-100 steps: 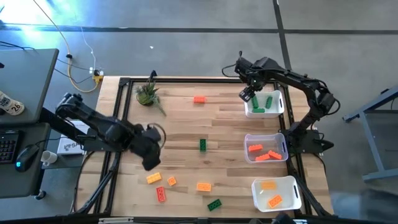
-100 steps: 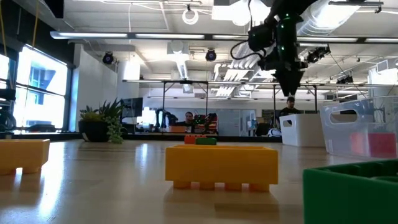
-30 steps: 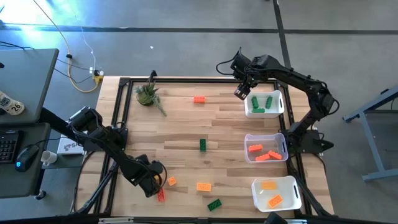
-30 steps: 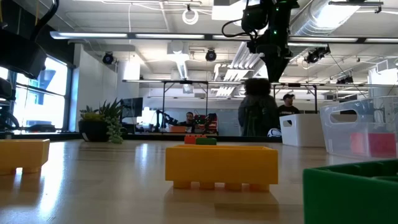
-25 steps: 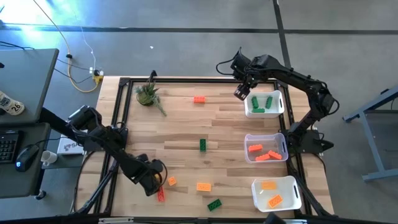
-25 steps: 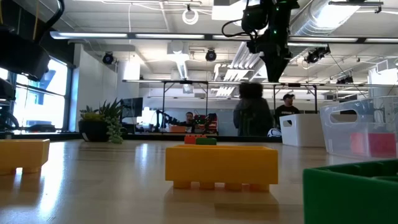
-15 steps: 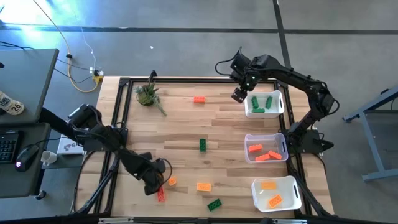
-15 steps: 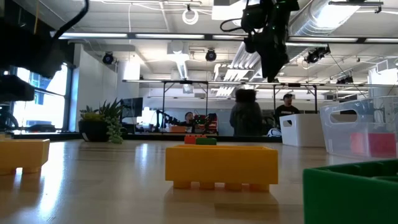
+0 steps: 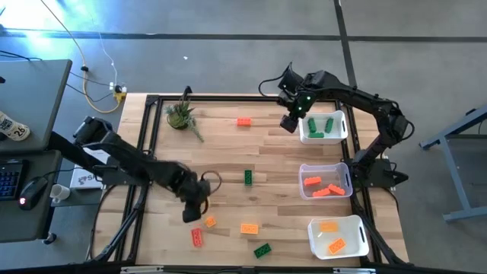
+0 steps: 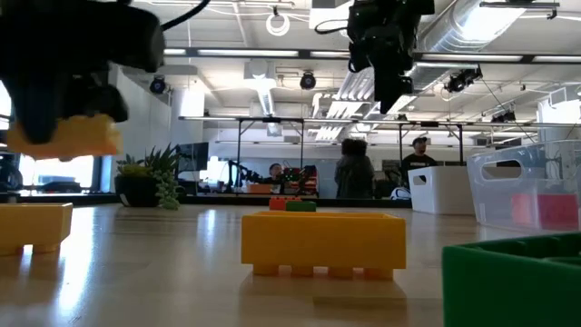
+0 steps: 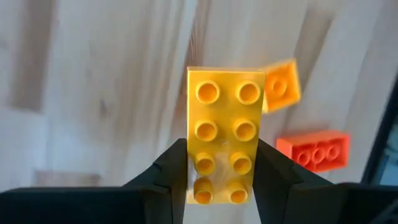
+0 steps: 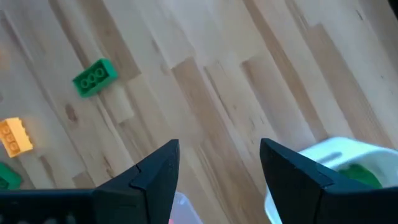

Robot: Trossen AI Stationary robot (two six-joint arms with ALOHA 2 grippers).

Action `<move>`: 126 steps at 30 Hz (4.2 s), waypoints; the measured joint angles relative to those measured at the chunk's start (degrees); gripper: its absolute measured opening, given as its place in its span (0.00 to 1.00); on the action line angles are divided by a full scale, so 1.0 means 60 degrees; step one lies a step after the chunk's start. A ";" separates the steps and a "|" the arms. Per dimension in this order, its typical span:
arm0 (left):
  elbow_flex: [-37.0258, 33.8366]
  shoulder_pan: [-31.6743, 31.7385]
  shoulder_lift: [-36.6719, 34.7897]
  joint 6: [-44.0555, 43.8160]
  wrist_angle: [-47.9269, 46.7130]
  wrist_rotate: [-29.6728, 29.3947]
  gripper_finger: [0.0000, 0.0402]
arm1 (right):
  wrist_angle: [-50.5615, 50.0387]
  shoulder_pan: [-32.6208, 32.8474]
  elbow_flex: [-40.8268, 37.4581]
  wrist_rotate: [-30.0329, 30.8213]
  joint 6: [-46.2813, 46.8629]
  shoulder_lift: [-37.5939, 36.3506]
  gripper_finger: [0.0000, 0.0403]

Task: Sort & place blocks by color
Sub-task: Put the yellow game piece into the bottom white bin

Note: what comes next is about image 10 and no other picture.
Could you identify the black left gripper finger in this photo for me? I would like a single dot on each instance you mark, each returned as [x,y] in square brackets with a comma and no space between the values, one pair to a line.
[97,100]
[38,113]

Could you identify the person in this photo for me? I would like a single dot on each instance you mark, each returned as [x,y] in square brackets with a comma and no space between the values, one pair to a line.
[418,159]
[275,171]
[355,172]

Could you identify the red crate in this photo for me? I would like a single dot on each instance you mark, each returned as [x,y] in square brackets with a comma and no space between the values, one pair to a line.
[306,181]

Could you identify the black ceiling spotlight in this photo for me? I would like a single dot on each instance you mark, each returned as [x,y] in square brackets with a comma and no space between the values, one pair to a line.
[308,81]
[157,85]

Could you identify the white soccer ball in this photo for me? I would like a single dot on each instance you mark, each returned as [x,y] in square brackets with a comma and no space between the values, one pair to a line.
[400,194]

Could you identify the black aluminium table frame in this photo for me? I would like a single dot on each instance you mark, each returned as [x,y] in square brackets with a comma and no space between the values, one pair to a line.
[218,201]

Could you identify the black computer monitor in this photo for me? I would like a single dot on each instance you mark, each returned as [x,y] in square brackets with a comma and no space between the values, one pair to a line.
[193,156]

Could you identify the yellow toy brick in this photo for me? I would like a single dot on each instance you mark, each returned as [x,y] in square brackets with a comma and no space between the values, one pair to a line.
[34,224]
[86,141]
[322,240]

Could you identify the black ceiling-mounted device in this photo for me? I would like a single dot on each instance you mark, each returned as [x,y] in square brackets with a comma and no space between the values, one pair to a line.
[463,79]
[504,117]

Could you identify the overhead light bar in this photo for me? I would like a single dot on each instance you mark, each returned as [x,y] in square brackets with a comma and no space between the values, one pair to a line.
[249,52]

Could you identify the potted succulent plant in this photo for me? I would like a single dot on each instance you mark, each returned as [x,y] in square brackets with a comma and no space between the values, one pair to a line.
[136,191]

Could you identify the orange box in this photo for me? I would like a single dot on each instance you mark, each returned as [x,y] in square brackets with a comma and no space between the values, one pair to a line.
[259,188]

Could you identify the silver ventilation duct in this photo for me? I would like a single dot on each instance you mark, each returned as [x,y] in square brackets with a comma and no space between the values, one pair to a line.
[454,41]

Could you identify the bright office window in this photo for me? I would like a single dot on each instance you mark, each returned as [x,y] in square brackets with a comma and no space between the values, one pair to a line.
[54,170]

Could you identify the white plastic storage bin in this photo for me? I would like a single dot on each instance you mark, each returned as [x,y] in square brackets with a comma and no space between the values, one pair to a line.
[440,195]

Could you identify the black workstation frame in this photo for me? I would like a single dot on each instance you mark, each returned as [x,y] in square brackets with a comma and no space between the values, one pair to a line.
[400,145]
[239,159]

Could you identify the black background robot arm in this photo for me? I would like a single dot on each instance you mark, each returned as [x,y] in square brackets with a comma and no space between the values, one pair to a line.
[243,175]

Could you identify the clear plastic storage bin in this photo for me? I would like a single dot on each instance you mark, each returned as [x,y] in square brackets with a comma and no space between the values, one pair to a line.
[499,200]

